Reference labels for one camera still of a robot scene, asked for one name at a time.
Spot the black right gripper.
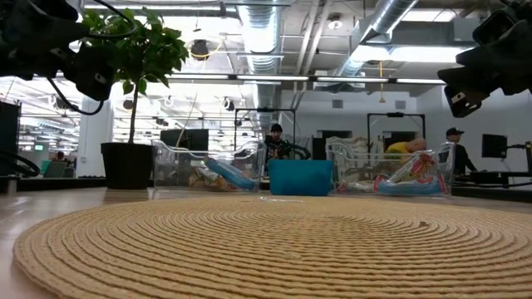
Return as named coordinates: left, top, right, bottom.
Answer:
left=436, top=24, right=532, bottom=119

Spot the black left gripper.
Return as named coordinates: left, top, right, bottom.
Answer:
left=7, top=12, right=117, bottom=103

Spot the red white granola bar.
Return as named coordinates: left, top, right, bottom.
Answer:
left=390, top=153, right=437, bottom=184

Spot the black monitor on arm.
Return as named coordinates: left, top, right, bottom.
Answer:
left=481, top=133, right=532, bottom=161

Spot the green leafy potted tree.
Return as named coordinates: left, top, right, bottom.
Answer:
left=81, top=7, right=190, bottom=145

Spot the black cabinet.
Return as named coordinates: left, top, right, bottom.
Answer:
left=0, top=101, right=22, bottom=178

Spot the teal chair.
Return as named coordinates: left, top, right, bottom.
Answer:
left=41, top=160, right=70, bottom=179

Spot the black plant pot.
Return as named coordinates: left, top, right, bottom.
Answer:
left=101, top=142, right=154, bottom=190

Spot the black ceiling speaker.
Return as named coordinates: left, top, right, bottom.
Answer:
left=190, top=39, right=211, bottom=62

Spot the black monitor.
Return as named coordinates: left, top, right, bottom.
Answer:
left=160, top=128, right=209, bottom=153

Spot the clear plastic bin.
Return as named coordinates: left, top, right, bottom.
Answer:
left=151, top=140, right=267, bottom=193
left=326, top=142, right=456, bottom=197

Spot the long ceiling light strip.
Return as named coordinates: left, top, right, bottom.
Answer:
left=168, top=73, right=446, bottom=85

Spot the teal blue box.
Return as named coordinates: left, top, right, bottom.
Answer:
left=268, top=159, right=334, bottom=197

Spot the round woven straw placemat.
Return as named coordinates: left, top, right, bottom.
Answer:
left=12, top=195, right=532, bottom=299

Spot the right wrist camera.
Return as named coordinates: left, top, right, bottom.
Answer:
left=472, top=6, right=516, bottom=45

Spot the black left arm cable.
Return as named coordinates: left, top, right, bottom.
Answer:
left=47, top=76, right=106, bottom=117

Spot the silver ceiling duct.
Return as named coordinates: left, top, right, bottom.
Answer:
left=334, top=0, right=421, bottom=78
left=236, top=0, right=286, bottom=110

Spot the thick black hose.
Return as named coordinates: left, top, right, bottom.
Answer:
left=0, top=149, right=42, bottom=178

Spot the black aluminium table frame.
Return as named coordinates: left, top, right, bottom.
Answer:
left=0, top=172, right=532, bottom=204

